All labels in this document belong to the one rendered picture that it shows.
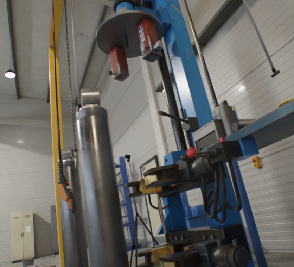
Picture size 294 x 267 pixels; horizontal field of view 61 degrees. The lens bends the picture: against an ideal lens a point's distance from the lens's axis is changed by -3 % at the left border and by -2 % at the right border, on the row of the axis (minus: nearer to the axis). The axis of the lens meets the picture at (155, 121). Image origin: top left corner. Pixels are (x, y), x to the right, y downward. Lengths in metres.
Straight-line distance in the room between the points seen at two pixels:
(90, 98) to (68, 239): 1.57
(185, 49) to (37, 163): 10.92
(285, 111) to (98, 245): 1.14
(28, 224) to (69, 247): 8.83
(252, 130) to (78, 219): 2.07
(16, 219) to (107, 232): 10.23
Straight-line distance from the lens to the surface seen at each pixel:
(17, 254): 11.64
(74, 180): 2.87
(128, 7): 2.39
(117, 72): 2.18
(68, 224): 2.83
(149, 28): 2.06
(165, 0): 2.64
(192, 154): 1.15
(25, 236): 11.62
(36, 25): 9.64
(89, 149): 1.58
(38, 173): 12.47
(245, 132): 1.29
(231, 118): 1.43
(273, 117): 1.18
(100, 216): 1.51
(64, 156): 2.98
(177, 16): 2.54
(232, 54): 4.11
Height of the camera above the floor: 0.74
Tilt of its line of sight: 20 degrees up
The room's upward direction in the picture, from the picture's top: 11 degrees counter-clockwise
